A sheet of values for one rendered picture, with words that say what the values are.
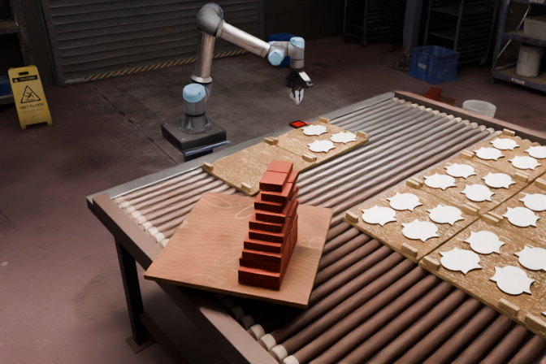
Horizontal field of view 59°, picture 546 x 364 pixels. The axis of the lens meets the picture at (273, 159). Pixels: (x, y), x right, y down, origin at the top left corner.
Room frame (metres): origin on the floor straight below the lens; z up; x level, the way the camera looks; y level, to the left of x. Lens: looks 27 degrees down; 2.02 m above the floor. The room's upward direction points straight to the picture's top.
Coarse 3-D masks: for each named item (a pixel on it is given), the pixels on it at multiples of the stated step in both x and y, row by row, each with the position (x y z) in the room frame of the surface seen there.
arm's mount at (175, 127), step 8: (176, 120) 2.56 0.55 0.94; (168, 128) 2.45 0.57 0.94; (176, 128) 2.46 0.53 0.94; (208, 128) 2.46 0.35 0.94; (216, 128) 2.47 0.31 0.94; (168, 136) 2.43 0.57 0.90; (176, 136) 2.36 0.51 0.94; (184, 136) 2.36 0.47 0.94; (192, 136) 2.36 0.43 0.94; (200, 136) 2.36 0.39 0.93; (208, 136) 2.38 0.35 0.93; (216, 136) 2.41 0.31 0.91; (224, 136) 2.43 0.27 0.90; (176, 144) 2.35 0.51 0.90; (184, 144) 2.30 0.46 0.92; (192, 144) 2.33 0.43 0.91; (200, 144) 2.35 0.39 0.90; (208, 144) 2.38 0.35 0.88; (184, 152) 2.30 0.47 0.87
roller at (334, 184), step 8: (464, 120) 2.59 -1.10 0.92; (448, 128) 2.48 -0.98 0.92; (456, 128) 2.50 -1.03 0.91; (432, 136) 2.38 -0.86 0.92; (440, 136) 2.40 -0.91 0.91; (416, 144) 2.29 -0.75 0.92; (424, 144) 2.31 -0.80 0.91; (400, 152) 2.19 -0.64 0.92; (408, 152) 2.22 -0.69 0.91; (384, 160) 2.11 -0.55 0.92; (392, 160) 2.14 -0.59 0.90; (368, 168) 2.03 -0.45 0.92; (376, 168) 2.06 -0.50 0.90; (344, 176) 1.95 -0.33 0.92; (352, 176) 1.95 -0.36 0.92; (328, 184) 1.87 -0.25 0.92; (336, 184) 1.88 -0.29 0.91; (312, 192) 1.81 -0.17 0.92; (320, 192) 1.82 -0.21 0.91; (304, 200) 1.76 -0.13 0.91
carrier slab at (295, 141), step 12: (288, 132) 2.40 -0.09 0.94; (300, 132) 2.40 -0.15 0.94; (336, 132) 2.40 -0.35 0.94; (348, 132) 2.40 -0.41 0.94; (288, 144) 2.26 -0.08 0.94; (300, 144) 2.26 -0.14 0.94; (336, 144) 2.26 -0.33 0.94; (348, 144) 2.26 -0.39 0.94; (360, 144) 2.28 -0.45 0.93; (300, 156) 2.13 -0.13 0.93; (324, 156) 2.12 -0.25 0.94
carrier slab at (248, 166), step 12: (264, 144) 2.26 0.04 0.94; (228, 156) 2.13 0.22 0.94; (240, 156) 2.13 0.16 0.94; (252, 156) 2.12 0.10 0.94; (264, 156) 2.12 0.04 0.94; (276, 156) 2.12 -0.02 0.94; (288, 156) 2.12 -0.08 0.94; (204, 168) 2.00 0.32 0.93; (216, 168) 2.00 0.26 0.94; (228, 168) 2.00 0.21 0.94; (240, 168) 2.00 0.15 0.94; (252, 168) 2.00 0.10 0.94; (264, 168) 2.00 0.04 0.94; (300, 168) 2.00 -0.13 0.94; (228, 180) 1.89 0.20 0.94; (240, 180) 1.89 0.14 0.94; (252, 180) 1.88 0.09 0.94; (252, 192) 1.79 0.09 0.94
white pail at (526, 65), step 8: (520, 48) 6.01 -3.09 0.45; (528, 48) 5.87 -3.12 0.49; (536, 48) 5.83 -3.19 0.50; (544, 48) 5.86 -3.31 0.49; (520, 56) 5.96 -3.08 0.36; (528, 56) 5.85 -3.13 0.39; (536, 56) 5.83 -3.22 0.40; (520, 64) 5.93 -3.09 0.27; (528, 64) 5.85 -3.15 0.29; (536, 64) 5.84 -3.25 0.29; (520, 72) 5.90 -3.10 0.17; (528, 72) 5.84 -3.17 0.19; (536, 72) 5.86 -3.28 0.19
